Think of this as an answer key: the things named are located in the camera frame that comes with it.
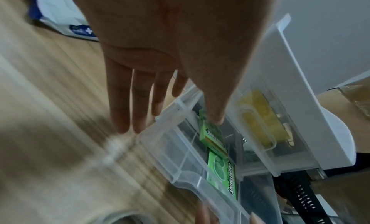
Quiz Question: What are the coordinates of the person's left hand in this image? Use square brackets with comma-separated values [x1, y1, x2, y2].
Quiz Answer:
[68, 0, 282, 135]

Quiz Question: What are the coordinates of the clear plastic drawer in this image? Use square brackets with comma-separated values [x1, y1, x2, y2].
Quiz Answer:
[135, 85, 283, 224]

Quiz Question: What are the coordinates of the green gum pack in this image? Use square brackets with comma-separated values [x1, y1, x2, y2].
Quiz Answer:
[207, 149, 238, 201]
[199, 108, 229, 155]

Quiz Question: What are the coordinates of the white and blue bag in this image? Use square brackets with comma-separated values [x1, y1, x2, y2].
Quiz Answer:
[27, 0, 100, 42]

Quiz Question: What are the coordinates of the yellow packet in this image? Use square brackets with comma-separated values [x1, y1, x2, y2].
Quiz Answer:
[237, 89, 286, 148]

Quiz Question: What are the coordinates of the white drawer cabinet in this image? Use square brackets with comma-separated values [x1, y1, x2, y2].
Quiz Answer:
[225, 13, 357, 177]

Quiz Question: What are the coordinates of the clear drawer with yellow item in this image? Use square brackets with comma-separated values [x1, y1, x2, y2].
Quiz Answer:
[230, 84, 320, 176]

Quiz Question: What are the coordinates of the clear tape roll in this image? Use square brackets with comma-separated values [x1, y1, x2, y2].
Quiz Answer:
[98, 209, 157, 224]

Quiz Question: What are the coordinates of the clear glass container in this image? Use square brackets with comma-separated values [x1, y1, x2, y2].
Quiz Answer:
[336, 84, 370, 119]

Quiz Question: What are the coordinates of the black perforated panel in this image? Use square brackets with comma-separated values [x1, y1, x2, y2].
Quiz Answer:
[274, 170, 331, 224]

